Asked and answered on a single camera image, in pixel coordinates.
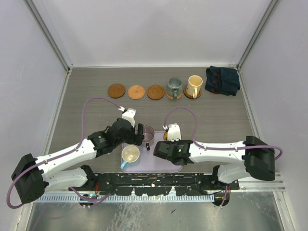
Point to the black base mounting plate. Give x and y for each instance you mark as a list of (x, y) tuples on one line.
[(125, 184)]

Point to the yellow glass mug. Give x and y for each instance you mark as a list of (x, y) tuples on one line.
[(165, 137)]

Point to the dark blue folded cloth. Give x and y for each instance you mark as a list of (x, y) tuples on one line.
[(222, 80)]

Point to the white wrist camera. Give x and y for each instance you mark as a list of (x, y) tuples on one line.
[(128, 114), (174, 133)]

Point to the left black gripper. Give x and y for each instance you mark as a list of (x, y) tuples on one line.
[(136, 139)]

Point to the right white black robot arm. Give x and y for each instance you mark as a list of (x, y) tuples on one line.
[(249, 158)]

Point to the slotted cable duct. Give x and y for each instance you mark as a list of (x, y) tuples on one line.
[(72, 198)]

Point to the cream yellow mug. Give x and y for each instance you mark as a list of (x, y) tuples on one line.
[(194, 85)]

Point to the purple glass cup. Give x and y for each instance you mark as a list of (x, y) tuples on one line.
[(148, 133)]

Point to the lilac plastic tray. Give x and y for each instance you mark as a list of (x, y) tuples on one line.
[(148, 163)]

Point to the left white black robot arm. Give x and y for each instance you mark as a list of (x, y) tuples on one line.
[(34, 176)]

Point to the dark wooden coaster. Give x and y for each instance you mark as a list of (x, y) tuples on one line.
[(155, 92), (190, 96), (116, 90)]

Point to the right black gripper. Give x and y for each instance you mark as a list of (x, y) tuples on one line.
[(169, 142)]

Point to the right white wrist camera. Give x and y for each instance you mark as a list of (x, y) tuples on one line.
[(174, 133)]

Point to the grey ceramic mug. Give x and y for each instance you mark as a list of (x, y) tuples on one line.
[(174, 87)]

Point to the white mug blue handle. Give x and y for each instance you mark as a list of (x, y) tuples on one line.
[(130, 156)]

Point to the woven rattan coaster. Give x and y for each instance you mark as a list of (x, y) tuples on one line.
[(171, 97), (136, 92)]

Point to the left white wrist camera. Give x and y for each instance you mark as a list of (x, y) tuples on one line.
[(128, 114)]

